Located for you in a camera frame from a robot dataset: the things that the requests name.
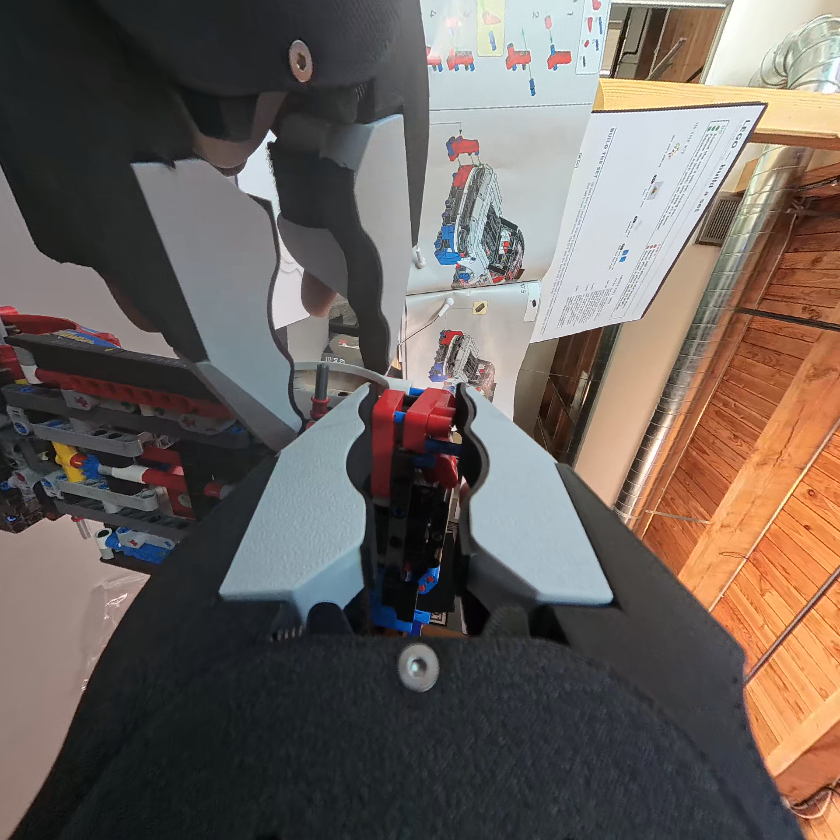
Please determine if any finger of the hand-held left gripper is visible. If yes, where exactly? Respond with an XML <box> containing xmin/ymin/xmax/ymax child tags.
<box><xmin>266</xmin><ymin>115</ymin><xmax>413</xmax><ymax>378</ymax></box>
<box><xmin>130</xmin><ymin>161</ymin><xmax>309</xmax><ymax>455</ymax></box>

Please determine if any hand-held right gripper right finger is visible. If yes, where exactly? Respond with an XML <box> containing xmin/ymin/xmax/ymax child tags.
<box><xmin>455</xmin><ymin>384</ymin><xmax>614</xmax><ymax>631</ymax></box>

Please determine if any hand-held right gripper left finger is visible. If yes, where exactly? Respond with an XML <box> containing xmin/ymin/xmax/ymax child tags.
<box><xmin>220</xmin><ymin>385</ymin><xmax>379</xmax><ymax>624</ymax></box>

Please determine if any brick-built race car model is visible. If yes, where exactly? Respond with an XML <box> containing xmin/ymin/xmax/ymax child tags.
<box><xmin>0</xmin><ymin>305</ymin><xmax>466</xmax><ymax>637</ymax></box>

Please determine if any red brick connector piece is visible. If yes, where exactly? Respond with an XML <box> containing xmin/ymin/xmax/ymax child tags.
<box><xmin>371</xmin><ymin>386</ymin><xmax>460</xmax><ymax>490</ymax></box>

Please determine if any person's left hand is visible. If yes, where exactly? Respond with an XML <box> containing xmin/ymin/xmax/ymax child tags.
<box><xmin>301</xmin><ymin>270</ymin><xmax>345</xmax><ymax>319</ymax></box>

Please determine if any open instruction booklet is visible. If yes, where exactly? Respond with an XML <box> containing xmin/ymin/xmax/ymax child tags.
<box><xmin>397</xmin><ymin>0</ymin><xmax>613</xmax><ymax>421</ymax></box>

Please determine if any clear plastic bag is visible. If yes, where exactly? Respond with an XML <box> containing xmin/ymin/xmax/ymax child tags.
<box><xmin>82</xmin><ymin>567</ymin><xmax>155</xmax><ymax>693</ymax></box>

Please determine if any black white patterned card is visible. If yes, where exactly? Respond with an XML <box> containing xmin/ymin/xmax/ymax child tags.
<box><xmin>530</xmin><ymin>101</ymin><xmax>769</xmax><ymax>345</ymax></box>

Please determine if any silver ventilation duct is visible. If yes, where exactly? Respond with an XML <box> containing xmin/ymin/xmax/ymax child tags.
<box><xmin>613</xmin><ymin>13</ymin><xmax>840</xmax><ymax>526</ymax></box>

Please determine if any wall vent grille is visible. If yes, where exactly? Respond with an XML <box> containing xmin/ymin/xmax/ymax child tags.
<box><xmin>696</xmin><ymin>192</ymin><xmax>747</xmax><ymax>247</ymax></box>

